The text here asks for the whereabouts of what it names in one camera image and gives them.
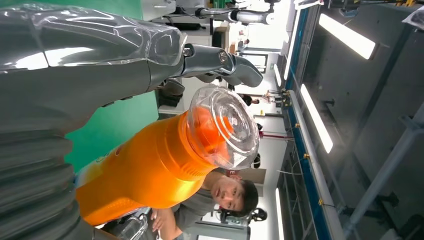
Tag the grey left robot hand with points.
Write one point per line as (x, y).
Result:
(66, 82)

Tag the person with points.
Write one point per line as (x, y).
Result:
(228, 195)

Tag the ceiling light panel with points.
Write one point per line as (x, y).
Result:
(316, 117)
(279, 215)
(348, 34)

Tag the blue ceiling beam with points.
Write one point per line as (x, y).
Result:
(306, 159)

